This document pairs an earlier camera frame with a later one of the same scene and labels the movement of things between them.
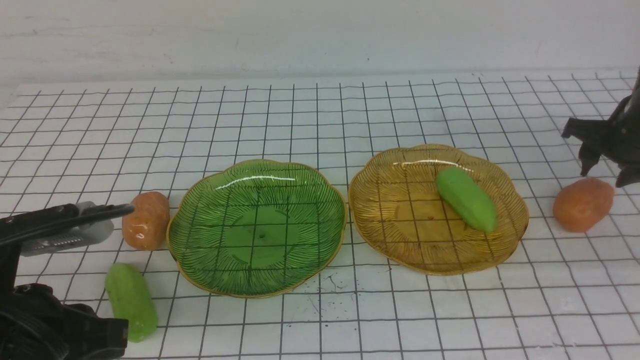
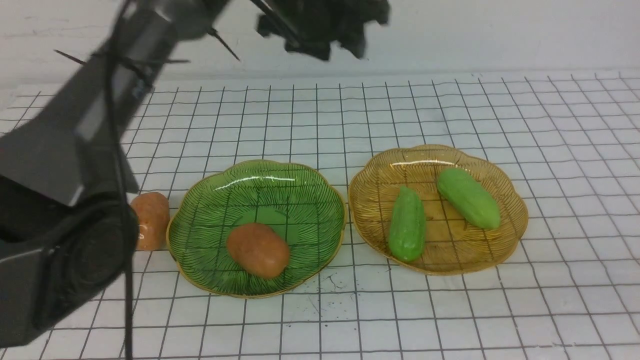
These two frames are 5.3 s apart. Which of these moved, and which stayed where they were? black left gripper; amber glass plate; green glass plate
Moved: black left gripper
Stayed: amber glass plate; green glass plate
